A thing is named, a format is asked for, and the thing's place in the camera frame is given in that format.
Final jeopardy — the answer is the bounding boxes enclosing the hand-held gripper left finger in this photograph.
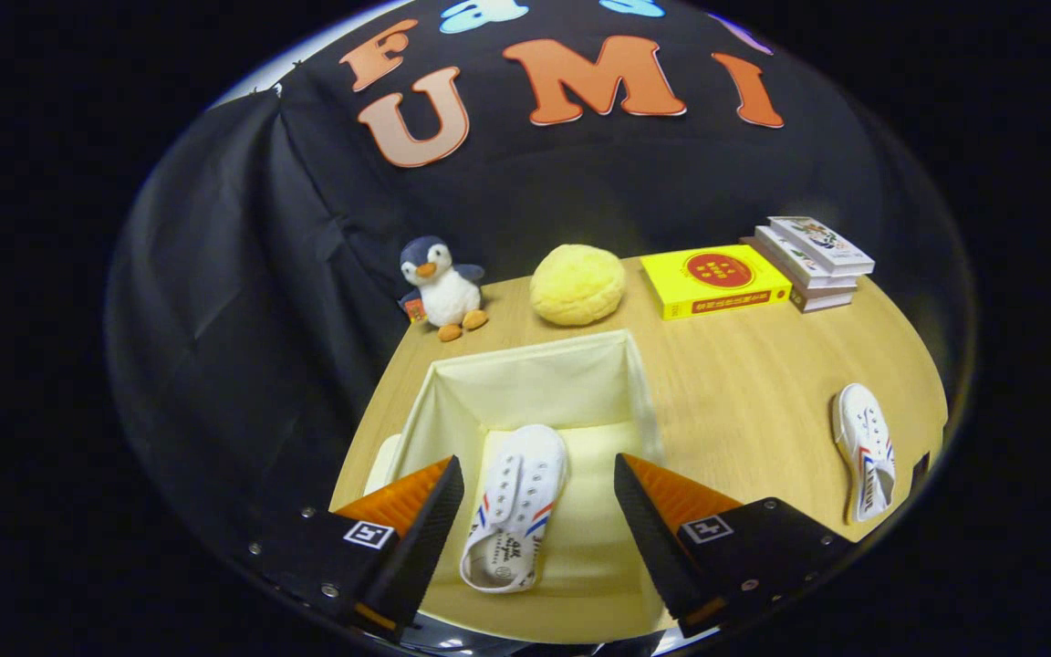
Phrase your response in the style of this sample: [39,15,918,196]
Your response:
[247,455,465,640]

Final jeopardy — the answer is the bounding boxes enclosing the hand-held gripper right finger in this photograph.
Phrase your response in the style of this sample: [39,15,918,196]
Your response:
[614,453,855,638]

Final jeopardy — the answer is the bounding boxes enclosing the white striped canvas shoe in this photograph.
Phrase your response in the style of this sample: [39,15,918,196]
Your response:
[832,382,898,524]
[459,423,569,594]

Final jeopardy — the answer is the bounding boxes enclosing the cream fabric storage box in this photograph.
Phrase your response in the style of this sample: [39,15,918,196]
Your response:
[363,328,672,644]

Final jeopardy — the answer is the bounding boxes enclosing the penguin plush toy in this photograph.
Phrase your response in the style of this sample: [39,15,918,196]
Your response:
[398,235,490,343]

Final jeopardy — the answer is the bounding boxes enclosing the yellow round plush bun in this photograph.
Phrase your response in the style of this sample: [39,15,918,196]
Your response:
[529,244,627,328]

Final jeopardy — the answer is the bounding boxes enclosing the yellow book with red circle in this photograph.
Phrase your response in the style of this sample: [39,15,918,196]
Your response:
[640,245,794,321]

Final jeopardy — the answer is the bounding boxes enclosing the brown cover book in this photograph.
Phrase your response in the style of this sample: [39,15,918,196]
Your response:
[742,235,855,314]

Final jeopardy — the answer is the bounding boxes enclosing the white book with floral cover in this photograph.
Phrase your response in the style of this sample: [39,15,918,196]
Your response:
[767,215,876,277]

